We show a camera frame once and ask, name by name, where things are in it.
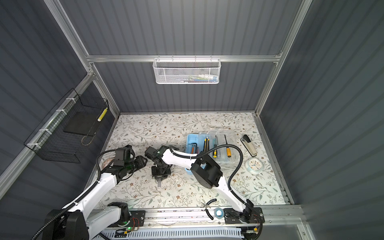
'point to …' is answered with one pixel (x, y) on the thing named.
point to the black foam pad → (83, 123)
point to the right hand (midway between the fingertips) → (158, 181)
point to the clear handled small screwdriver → (159, 183)
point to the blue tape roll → (217, 216)
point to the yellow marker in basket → (102, 114)
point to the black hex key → (196, 151)
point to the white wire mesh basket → (187, 71)
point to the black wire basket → (66, 134)
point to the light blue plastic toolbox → (201, 141)
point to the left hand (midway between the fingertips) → (144, 160)
